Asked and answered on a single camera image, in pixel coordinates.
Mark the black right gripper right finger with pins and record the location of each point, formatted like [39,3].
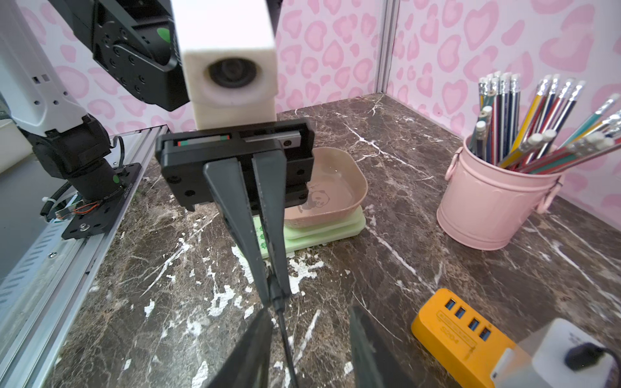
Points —
[374,364]

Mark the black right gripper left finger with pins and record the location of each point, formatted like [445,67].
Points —
[248,364]

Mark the green electronic kitchen scale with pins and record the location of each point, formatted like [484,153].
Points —
[302,238]

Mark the white usb charger adapter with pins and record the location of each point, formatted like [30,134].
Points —
[558,355]

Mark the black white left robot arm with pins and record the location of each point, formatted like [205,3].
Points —
[135,43]

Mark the pink panda scale bowl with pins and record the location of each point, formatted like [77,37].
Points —
[336,189]

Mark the orange power strip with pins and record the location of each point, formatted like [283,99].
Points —
[465,343]

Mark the pink metal pencil bucket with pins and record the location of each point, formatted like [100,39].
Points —
[484,206]

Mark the bundle of coloured pencils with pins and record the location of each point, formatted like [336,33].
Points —
[528,144]

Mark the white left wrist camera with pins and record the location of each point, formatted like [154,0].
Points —
[229,60]

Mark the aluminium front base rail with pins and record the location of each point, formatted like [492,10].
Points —
[42,295]

